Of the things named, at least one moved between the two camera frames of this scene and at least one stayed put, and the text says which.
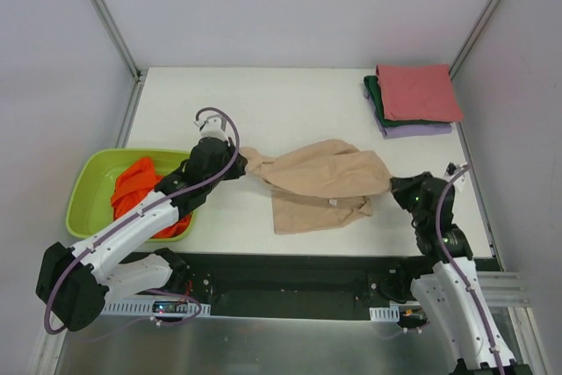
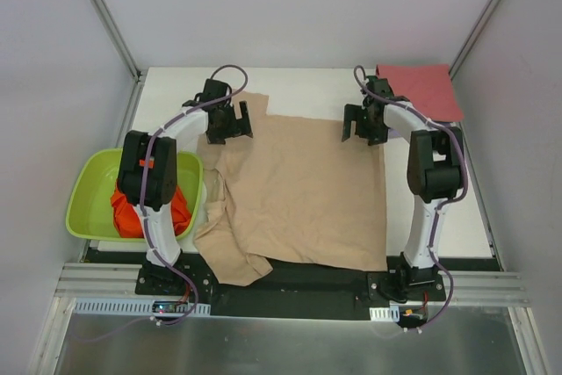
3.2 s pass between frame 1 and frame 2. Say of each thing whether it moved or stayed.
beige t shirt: moved
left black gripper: moved
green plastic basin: stayed
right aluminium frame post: stayed
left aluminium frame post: stayed
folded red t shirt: stayed
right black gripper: moved
